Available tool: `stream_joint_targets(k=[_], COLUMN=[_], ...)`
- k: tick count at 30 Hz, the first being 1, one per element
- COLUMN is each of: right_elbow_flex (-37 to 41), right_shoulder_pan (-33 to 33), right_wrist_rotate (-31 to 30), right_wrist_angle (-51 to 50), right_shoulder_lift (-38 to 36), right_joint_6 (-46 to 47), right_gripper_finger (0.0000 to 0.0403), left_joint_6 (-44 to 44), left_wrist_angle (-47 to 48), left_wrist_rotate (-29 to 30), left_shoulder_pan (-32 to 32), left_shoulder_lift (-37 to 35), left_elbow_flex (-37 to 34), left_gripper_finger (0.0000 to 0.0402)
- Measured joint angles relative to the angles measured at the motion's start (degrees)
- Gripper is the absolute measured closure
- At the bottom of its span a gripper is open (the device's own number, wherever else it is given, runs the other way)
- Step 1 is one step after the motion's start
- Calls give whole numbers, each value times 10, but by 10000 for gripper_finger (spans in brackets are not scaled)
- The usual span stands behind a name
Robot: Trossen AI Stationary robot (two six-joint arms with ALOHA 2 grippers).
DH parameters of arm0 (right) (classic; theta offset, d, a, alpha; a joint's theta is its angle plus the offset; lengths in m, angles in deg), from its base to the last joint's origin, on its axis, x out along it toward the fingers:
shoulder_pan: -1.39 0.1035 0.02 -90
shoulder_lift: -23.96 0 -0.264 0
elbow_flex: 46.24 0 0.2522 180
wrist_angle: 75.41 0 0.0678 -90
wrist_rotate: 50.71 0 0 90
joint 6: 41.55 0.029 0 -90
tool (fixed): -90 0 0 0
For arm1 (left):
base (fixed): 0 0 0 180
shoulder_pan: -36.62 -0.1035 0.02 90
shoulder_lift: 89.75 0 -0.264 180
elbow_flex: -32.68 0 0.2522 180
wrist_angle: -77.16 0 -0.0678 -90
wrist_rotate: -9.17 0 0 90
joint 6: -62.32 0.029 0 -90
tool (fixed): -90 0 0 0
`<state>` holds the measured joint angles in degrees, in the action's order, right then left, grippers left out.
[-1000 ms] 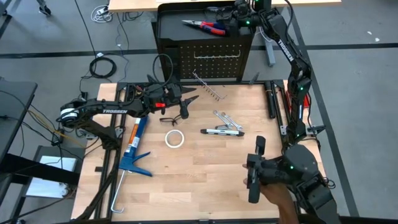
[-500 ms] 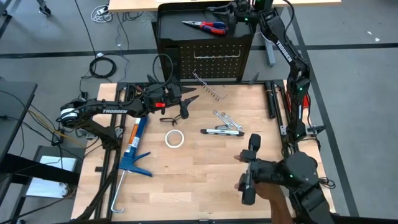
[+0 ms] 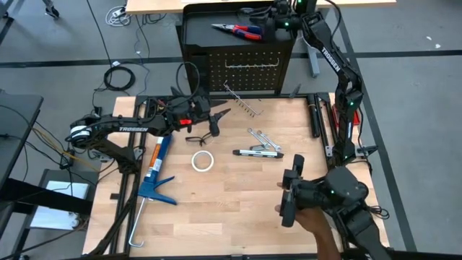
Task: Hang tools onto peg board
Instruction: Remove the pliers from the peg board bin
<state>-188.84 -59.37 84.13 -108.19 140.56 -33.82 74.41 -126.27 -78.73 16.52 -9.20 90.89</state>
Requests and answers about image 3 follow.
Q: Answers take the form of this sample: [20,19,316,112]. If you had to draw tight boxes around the red and blue pliers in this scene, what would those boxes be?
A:
[210,22,264,42]

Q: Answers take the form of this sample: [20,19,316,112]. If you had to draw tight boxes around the person's forearm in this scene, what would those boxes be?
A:
[313,230,343,260]

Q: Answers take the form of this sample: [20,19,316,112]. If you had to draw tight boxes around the dark safety glasses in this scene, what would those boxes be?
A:
[237,6,271,20]

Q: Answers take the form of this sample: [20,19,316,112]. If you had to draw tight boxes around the white flat panel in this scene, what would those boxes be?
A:
[30,180,90,231]

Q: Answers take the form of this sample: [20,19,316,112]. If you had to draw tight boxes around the black rig frame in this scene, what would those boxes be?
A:
[84,92,462,260]

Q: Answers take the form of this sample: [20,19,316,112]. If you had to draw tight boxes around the small red bin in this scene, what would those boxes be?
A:
[331,103,362,128]

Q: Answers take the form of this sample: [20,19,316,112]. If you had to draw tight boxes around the black coiled floor cable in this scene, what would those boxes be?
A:
[103,66,137,92]

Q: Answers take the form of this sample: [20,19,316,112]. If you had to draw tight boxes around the black lamp power cord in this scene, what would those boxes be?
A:
[367,203,391,221]

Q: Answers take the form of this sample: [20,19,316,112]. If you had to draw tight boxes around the person's hand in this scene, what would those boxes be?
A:
[274,181,334,240]

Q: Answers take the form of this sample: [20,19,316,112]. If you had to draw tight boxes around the blue caulking gun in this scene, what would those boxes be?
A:
[128,135,179,250]

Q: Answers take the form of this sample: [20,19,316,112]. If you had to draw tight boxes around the white tape roll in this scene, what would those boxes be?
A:
[191,149,215,173]

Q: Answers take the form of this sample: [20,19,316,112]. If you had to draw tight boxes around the wooden desk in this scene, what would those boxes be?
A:
[125,0,397,79]

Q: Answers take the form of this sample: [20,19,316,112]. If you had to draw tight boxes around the black cylindrical tube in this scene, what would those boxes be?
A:
[308,94,322,139]

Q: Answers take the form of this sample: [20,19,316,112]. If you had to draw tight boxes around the white wire hook rail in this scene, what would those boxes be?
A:
[224,57,282,71]
[222,79,265,118]

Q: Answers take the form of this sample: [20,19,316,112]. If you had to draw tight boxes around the black pegboard cabinet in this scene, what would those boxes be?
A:
[176,0,300,97]

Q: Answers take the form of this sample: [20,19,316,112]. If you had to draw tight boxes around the white floor cable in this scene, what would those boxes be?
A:
[105,5,132,28]

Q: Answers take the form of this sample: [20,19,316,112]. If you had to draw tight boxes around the black side desk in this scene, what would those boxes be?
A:
[0,94,45,189]

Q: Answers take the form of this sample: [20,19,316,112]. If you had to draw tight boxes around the clear safety glasses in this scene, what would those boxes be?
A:
[184,131,214,147]

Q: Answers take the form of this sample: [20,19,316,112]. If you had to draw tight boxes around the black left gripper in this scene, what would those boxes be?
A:
[193,96,232,138]

